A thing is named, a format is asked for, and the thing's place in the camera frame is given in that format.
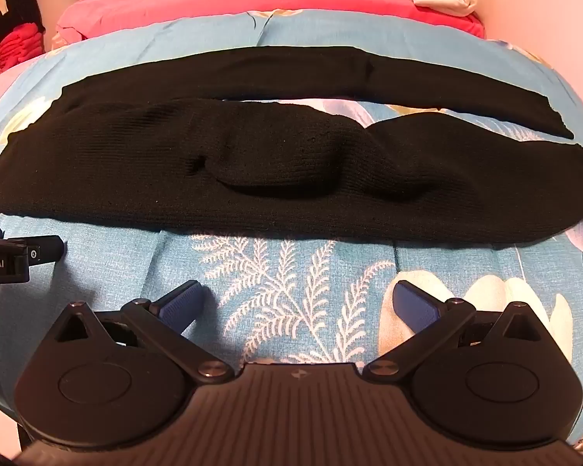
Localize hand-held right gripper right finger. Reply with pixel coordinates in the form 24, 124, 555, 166
362, 279, 545, 384

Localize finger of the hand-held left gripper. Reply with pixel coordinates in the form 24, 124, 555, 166
26, 235, 65, 267

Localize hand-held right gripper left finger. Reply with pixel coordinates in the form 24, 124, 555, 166
51, 280, 235, 383

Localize black knit pants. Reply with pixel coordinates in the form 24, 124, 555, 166
0, 46, 583, 252

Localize blue floral blanket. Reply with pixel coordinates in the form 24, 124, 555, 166
0, 10, 583, 428

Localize stack of red clothes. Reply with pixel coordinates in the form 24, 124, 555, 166
0, 22, 47, 70

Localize pink blanket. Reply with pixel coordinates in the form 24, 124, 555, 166
56, 0, 487, 43

